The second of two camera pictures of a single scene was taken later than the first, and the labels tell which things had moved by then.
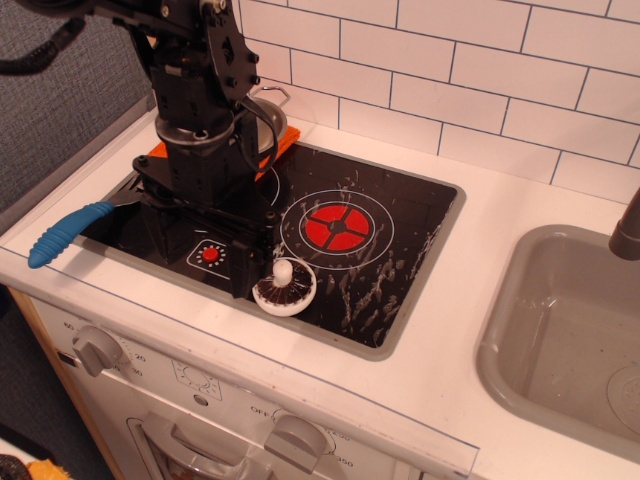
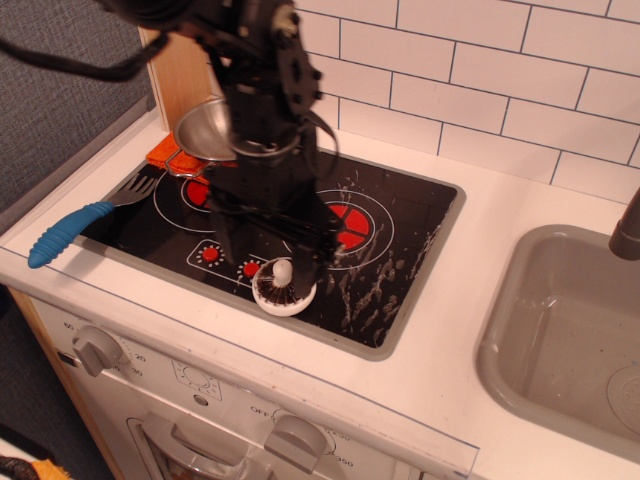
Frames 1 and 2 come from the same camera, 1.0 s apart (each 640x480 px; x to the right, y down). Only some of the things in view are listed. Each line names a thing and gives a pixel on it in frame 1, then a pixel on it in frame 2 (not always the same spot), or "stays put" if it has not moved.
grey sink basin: [559, 340] stays put
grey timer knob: [96, 349] stays put
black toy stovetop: [370, 234] stays put
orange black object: [12, 468] stays put
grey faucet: [625, 241] stays put
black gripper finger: [169, 226] to [229, 226]
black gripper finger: [250, 263] to [309, 265]
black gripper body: [212, 183] to [278, 192]
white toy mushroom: [290, 287] stays put
